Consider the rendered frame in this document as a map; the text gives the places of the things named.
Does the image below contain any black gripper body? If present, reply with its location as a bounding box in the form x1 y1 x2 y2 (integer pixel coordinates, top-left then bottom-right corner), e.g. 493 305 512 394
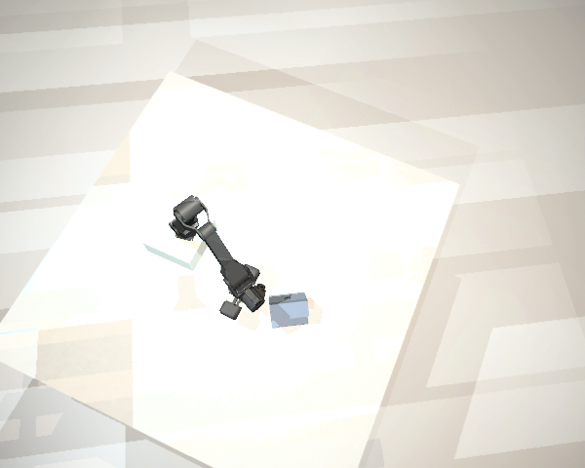
219 264 260 320

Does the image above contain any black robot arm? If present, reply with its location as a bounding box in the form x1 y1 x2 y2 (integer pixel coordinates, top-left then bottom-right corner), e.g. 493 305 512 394
168 195 266 313

